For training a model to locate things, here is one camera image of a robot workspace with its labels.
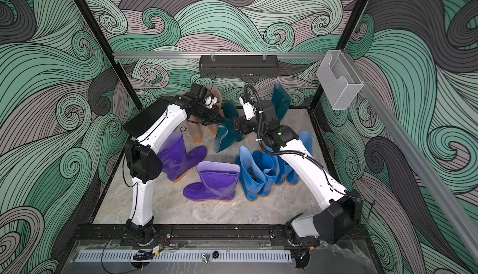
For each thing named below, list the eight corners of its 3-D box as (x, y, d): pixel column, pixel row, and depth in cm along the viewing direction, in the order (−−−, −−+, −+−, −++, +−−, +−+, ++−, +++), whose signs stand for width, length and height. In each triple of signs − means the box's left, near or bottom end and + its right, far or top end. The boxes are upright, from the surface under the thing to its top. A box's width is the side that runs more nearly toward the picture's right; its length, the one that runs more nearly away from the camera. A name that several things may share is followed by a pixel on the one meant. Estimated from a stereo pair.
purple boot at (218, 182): (193, 203, 84) (180, 179, 64) (195, 188, 88) (184, 161, 68) (239, 202, 84) (240, 179, 64) (238, 187, 88) (239, 161, 68)
